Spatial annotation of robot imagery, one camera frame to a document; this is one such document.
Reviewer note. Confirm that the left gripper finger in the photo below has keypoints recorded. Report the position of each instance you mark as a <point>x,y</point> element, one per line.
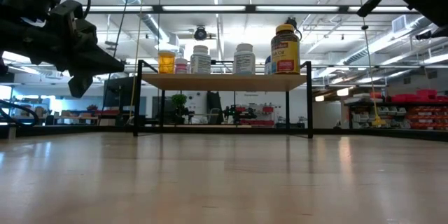
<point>101,64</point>
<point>80,84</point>

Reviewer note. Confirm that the small amber pill vial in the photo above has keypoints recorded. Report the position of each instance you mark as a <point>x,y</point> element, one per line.
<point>166,63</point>

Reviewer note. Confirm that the small pink pill bottle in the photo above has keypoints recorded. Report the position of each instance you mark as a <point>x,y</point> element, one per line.
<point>181,67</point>

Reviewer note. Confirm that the white supplement facts bottle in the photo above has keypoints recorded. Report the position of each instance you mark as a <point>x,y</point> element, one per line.
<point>200,61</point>

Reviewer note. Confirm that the yellow fish oil bottle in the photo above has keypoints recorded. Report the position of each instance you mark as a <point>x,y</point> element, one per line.
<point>285,52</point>

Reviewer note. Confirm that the blue-capped white bottle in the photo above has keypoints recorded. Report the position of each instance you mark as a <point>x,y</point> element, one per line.
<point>267,66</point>

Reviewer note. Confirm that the large white bottle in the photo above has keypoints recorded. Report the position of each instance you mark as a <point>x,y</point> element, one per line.
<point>244,61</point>

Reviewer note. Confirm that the black overhead light bar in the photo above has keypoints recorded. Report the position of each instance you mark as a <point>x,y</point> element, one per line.
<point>343,8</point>

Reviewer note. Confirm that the black monitor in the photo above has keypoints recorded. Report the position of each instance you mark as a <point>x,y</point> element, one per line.
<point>119,91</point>

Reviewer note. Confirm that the white ceiling air vent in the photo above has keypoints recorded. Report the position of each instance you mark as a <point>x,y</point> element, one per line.
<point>399,23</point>

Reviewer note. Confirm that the potted green plant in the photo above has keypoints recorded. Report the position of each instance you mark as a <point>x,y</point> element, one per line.
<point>179,103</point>

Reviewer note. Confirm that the round black ceiling fixture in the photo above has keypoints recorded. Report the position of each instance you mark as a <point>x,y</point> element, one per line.
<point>200,33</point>

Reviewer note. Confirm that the shelving with red bins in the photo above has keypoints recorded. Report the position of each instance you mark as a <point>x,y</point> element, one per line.
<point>420,112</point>

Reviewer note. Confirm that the red parts rack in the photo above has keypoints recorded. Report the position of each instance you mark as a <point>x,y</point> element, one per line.
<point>257,120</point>

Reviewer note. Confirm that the wooden shelf black metal frame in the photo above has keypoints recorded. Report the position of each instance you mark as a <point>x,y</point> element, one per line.
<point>224,82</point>

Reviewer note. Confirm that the black table rig frame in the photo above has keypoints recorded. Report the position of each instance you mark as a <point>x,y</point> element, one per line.
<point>350,131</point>

